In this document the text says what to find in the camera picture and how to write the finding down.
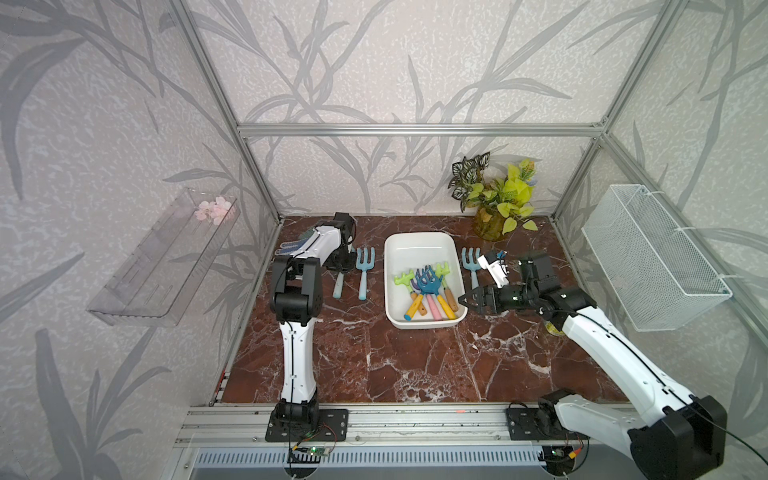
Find light blue hand rake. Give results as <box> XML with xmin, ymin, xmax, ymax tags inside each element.
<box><xmin>356</xmin><ymin>247</ymin><xmax>376</xmax><ymax>301</ymax></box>

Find teal rake white handle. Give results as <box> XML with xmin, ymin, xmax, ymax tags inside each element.
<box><xmin>332</xmin><ymin>271</ymin><xmax>346</xmax><ymax>299</ymax></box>

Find white storage box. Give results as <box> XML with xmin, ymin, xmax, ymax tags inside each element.
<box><xmin>384</xmin><ymin>232</ymin><xmax>468</xmax><ymax>330</ymax></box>

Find teal rake light handle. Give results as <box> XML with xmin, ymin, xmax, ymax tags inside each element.
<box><xmin>461</xmin><ymin>247</ymin><xmax>482</xmax><ymax>290</ymax></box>

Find blue rake pink handle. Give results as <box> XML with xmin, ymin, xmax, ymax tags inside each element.
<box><xmin>416</xmin><ymin>265</ymin><xmax>443</xmax><ymax>321</ymax></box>

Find blue rake yellow handle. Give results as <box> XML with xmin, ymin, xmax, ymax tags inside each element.
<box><xmin>404</xmin><ymin>270</ymin><xmax>427</xmax><ymax>321</ymax></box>

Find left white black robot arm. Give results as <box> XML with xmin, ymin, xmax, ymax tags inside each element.
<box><xmin>270</xmin><ymin>216</ymin><xmax>356</xmax><ymax>430</ymax></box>

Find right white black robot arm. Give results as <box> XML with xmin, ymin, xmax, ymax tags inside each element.
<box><xmin>458</xmin><ymin>284</ymin><xmax>727</xmax><ymax>479</ymax></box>

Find blue white work glove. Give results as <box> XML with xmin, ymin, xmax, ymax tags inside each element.
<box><xmin>276</xmin><ymin>237</ymin><xmax>316</xmax><ymax>257</ymax></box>

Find green potted plant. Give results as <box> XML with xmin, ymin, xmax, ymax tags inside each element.
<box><xmin>465</xmin><ymin>159</ymin><xmax>538</xmax><ymax>242</ymax></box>

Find pink artificial flowers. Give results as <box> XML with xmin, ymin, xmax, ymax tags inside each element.
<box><xmin>194</xmin><ymin>196</ymin><xmax>234</xmax><ymax>225</ymax></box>

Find dark patterned leaf plant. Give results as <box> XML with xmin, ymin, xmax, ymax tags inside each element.
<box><xmin>448</xmin><ymin>152</ymin><xmax>490</xmax><ymax>212</ymax></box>

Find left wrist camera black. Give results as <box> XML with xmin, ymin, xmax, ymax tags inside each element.
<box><xmin>333</xmin><ymin>212</ymin><xmax>356</xmax><ymax>244</ymax></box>

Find green rake wooden handle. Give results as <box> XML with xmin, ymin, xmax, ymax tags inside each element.
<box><xmin>394</xmin><ymin>270</ymin><xmax>427</xmax><ymax>321</ymax></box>

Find white wire mesh basket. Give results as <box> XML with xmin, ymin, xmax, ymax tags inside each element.
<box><xmin>582</xmin><ymin>184</ymin><xmax>732</xmax><ymax>332</ymax></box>

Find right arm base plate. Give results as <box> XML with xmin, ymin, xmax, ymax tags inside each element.
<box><xmin>505</xmin><ymin>402</ymin><xmax>589</xmax><ymax>446</ymax></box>

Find aluminium frame crossbar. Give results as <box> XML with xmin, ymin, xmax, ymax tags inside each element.
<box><xmin>237</xmin><ymin>123</ymin><xmax>603</xmax><ymax>138</ymax></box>

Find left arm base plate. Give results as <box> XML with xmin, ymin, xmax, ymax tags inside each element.
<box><xmin>265</xmin><ymin>405</ymin><xmax>350</xmax><ymax>443</ymax></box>

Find clear acrylic wall shelf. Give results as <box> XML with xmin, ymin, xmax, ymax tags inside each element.
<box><xmin>86</xmin><ymin>187</ymin><xmax>241</xmax><ymax>327</ymax></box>

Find aluminium front rail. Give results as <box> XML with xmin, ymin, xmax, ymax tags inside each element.
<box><xmin>173</xmin><ymin>403</ymin><xmax>685</xmax><ymax>448</ymax></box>

